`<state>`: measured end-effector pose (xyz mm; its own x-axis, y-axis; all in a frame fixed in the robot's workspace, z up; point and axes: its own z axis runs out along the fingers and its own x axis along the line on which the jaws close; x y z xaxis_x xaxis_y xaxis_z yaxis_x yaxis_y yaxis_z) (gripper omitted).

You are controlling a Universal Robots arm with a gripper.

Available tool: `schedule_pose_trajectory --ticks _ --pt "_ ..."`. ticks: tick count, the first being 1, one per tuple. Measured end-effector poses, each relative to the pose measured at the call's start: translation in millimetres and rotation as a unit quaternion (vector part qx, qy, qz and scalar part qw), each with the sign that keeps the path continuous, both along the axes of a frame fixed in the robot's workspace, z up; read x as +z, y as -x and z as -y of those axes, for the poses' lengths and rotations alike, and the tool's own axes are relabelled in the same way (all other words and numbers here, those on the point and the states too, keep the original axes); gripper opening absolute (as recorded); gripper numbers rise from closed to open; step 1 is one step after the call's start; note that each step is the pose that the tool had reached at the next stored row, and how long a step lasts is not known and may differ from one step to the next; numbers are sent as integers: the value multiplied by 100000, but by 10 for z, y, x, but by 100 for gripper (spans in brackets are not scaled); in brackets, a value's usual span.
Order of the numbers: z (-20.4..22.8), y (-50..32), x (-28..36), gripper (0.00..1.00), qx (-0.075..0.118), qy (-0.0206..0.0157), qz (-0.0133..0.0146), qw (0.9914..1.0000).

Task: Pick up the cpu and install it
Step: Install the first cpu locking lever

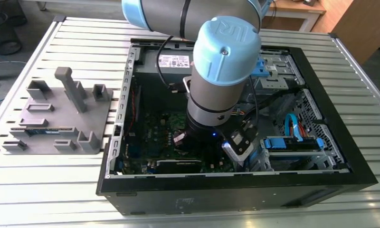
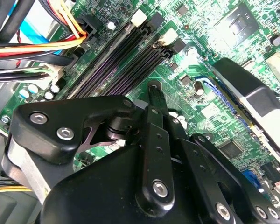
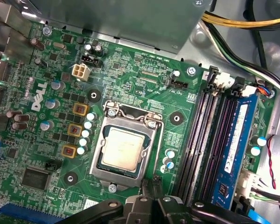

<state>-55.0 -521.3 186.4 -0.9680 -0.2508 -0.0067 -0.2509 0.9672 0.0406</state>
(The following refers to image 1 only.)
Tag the blue board connector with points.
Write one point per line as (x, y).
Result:
(133, 152)

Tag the wooden desk white frame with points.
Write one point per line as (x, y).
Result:
(304, 8)

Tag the black graphics card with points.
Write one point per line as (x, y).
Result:
(177, 166)

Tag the blue RAM stick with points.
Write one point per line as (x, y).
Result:
(43, 132)

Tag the black PC case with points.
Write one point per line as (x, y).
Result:
(208, 197)

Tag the black round bin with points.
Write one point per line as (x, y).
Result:
(17, 16)

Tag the hard disk in blue carrier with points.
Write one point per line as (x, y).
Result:
(273, 143)

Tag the grey metal drive cage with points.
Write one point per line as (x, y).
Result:
(279, 80)

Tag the black mesh waste bin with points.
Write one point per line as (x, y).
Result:
(5, 40)

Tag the blue plastic drive latch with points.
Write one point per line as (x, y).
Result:
(261, 69)

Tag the black table corner cap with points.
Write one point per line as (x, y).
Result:
(332, 35)
(59, 19)

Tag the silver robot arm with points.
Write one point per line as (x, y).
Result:
(221, 71)

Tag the grey metal disk bay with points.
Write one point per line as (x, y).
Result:
(299, 157)

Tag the green motherboard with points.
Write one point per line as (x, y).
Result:
(152, 142)

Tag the silver black wrist bracket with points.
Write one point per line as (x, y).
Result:
(180, 86)

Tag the small dark desk object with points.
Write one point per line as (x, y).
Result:
(309, 2)

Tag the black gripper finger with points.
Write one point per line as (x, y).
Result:
(179, 137)

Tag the grey parts rack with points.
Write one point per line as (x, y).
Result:
(92, 118)

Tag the grey power supply unit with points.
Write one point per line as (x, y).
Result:
(152, 95)

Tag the wooden cabinet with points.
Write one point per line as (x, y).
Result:
(367, 23)

